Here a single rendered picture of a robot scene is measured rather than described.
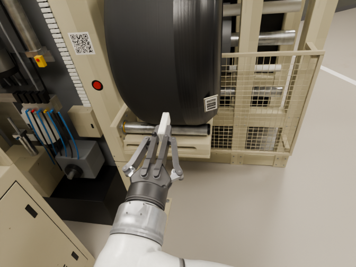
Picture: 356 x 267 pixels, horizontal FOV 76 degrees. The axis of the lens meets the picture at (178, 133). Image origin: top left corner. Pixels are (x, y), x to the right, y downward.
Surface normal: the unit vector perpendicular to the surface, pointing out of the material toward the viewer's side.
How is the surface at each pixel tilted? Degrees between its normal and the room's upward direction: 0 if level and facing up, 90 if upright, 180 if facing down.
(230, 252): 0
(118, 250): 12
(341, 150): 0
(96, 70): 90
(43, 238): 90
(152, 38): 69
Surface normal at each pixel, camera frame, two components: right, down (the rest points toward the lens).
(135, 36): -0.18, 0.32
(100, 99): -0.16, 0.66
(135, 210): -0.12, -0.65
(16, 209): 0.98, 0.04
